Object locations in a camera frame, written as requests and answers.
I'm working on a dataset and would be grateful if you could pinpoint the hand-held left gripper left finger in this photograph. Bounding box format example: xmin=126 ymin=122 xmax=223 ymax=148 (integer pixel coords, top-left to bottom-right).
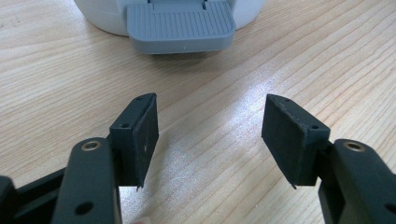
xmin=108 ymin=92 xmax=160 ymax=191

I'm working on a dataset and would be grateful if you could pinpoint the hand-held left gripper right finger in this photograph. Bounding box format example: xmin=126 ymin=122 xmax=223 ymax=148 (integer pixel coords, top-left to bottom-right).
xmin=261 ymin=93 xmax=332 ymax=190

